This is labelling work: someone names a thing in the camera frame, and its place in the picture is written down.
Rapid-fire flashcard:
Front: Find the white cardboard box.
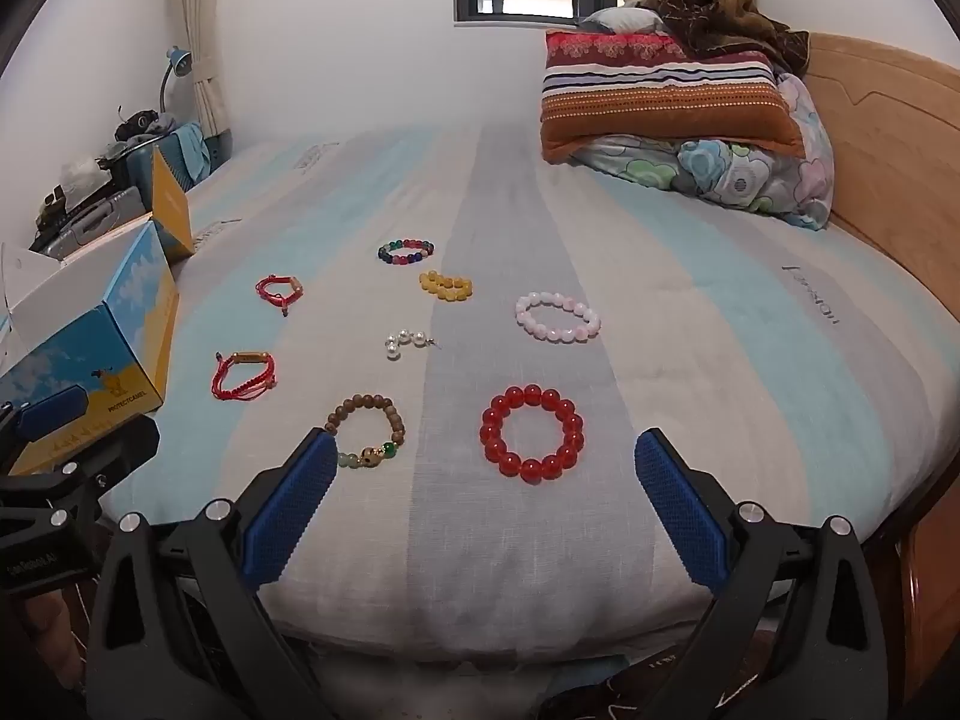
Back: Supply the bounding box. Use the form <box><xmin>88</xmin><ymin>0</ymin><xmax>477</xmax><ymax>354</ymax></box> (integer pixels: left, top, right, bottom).
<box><xmin>0</xmin><ymin>146</ymin><xmax>197</xmax><ymax>477</ymax></box>

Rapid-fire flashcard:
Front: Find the wooden headboard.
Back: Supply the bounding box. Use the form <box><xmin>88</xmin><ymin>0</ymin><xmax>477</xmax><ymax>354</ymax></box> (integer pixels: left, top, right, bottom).
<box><xmin>780</xmin><ymin>31</ymin><xmax>960</xmax><ymax>720</ymax></box>

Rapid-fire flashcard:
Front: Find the red cord bracelet gold bar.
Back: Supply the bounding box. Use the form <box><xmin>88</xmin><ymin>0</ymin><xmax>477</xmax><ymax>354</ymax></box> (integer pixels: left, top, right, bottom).
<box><xmin>211</xmin><ymin>350</ymin><xmax>278</xmax><ymax>400</ymax></box>

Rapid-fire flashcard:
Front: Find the brown blanket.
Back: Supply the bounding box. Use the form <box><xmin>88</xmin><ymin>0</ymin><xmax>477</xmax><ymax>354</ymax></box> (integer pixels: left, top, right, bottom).
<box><xmin>636</xmin><ymin>0</ymin><xmax>811</xmax><ymax>76</ymax></box>

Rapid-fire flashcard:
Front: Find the blue desk lamp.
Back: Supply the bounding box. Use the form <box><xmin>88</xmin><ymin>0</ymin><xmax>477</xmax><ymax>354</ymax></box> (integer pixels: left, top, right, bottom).
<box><xmin>157</xmin><ymin>46</ymin><xmax>193</xmax><ymax>122</ymax></box>

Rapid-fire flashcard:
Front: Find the red cord bracelet brown tube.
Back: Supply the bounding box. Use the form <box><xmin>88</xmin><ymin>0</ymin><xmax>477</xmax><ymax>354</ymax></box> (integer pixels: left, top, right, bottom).
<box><xmin>255</xmin><ymin>274</ymin><xmax>305</xmax><ymax>318</ymax></box>

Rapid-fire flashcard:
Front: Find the yellow bead bracelet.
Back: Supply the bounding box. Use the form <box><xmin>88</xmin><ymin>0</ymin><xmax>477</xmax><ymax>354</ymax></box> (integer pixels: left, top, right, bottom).
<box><xmin>418</xmin><ymin>271</ymin><xmax>473</xmax><ymax>303</ymax></box>

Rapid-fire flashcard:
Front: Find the wooden bead bracelet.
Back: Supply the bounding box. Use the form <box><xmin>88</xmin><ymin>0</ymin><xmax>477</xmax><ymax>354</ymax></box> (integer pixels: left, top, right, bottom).
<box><xmin>325</xmin><ymin>395</ymin><xmax>404</xmax><ymax>468</ymax></box>

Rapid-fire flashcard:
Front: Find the multicolour bead bracelet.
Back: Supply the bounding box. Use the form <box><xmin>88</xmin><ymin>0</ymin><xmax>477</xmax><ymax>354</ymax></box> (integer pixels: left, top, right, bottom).
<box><xmin>377</xmin><ymin>238</ymin><xmax>436</xmax><ymax>267</ymax></box>

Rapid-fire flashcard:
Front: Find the grey hard case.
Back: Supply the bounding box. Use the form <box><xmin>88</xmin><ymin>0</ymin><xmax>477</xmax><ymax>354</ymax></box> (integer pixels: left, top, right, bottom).
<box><xmin>30</xmin><ymin>186</ymin><xmax>152</xmax><ymax>256</ymax></box>

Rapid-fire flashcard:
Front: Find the teal suitcase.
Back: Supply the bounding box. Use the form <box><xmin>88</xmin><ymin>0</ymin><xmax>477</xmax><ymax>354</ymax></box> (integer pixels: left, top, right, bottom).
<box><xmin>124</xmin><ymin>124</ymin><xmax>212</xmax><ymax>197</ymax></box>

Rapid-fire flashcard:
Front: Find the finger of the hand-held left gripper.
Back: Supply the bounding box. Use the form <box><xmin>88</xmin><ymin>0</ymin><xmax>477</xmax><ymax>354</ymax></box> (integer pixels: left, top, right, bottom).
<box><xmin>0</xmin><ymin>416</ymin><xmax>161</xmax><ymax>541</ymax></box>
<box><xmin>0</xmin><ymin>384</ymin><xmax>89</xmax><ymax>451</ymax></box>

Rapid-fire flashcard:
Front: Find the grey pillow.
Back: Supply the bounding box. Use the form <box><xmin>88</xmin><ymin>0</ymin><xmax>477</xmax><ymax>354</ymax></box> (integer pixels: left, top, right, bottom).
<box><xmin>581</xmin><ymin>7</ymin><xmax>672</xmax><ymax>35</ymax></box>

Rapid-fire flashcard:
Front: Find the floral quilt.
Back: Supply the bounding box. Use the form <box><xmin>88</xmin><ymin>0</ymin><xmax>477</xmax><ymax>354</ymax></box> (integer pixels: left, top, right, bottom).
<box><xmin>568</xmin><ymin>73</ymin><xmax>835</xmax><ymax>231</ymax></box>

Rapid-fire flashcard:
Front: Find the red bead bracelet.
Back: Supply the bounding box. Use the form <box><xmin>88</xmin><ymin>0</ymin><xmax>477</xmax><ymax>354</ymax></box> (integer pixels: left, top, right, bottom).
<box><xmin>480</xmin><ymin>384</ymin><xmax>586</xmax><ymax>485</ymax></box>

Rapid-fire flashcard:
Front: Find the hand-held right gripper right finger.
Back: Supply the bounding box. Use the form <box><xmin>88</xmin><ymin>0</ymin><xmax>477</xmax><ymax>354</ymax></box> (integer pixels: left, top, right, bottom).
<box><xmin>636</xmin><ymin>427</ymin><xmax>890</xmax><ymax>720</ymax></box>

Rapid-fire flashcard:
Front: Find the pink bead bracelet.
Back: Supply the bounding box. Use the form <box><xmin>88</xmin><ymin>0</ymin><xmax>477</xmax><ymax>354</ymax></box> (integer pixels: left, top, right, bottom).
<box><xmin>514</xmin><ymin>291</ymin><xmax>602</xmax><ymax>343</ymax></box>

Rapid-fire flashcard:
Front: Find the black bag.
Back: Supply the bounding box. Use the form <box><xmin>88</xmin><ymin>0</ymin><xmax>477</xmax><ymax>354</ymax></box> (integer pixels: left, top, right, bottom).
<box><xmin>115</xmin><ymin>110</ymin><xmax>160</xmax><ymax>143</ymax></box>

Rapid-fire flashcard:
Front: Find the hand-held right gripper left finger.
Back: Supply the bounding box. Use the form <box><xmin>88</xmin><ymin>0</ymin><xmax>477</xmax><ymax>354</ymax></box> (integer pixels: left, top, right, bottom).
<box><xmin>86</xmin><ymin>427</ymin><xmax>338</xmax><ymax>720</ymax></box>

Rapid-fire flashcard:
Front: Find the white plastic bag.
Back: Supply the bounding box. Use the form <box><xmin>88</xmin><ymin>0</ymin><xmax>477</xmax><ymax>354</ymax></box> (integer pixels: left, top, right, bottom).
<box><xmin>58</xmin><ymin>156</ymin><xmax>115</xmax><ymax>194</ymax></box>

